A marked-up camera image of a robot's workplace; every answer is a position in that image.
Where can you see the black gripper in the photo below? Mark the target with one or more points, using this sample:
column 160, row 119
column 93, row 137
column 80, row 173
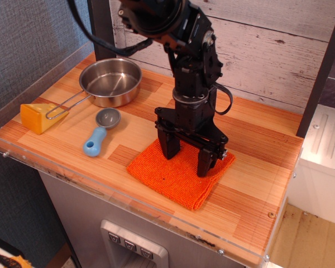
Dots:
column 192, row 121

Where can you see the orange knitted cloth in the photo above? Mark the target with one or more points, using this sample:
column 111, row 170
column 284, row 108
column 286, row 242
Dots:
column 177, row 178

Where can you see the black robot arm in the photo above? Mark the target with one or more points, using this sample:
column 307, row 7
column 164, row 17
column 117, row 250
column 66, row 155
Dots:
column 188, row 38

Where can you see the yellow black object corner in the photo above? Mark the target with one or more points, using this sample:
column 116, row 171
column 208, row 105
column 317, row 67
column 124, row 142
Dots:
column 14, row 262

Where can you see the stainless steel pot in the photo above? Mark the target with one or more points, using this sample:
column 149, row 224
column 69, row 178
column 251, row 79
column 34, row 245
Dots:
column 107, row 83

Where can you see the silver dispenser button panel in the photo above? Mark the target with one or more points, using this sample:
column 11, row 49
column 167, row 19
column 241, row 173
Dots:
column 127, row 249

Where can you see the white toy appliance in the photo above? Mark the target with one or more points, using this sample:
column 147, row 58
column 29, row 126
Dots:
column 312, row 188

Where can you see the yellow cheese wedge toy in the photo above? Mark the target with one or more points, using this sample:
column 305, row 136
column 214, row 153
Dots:
column 33, row 116

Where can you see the clear acrylic table guard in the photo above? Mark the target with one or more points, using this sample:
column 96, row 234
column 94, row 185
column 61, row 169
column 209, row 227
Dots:
column 235, row 225

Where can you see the blue handled grey scoop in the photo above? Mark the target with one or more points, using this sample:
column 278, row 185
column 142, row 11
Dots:
column 106, row 119

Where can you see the dark left frame post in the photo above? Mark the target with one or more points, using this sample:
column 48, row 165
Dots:
column 101, row 26

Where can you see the dark frame post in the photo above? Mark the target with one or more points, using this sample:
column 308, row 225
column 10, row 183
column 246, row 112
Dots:
column 318, row 87
column 101, row 26

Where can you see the dark right frame post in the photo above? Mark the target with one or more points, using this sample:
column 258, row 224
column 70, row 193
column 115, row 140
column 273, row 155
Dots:
column 318, row 87

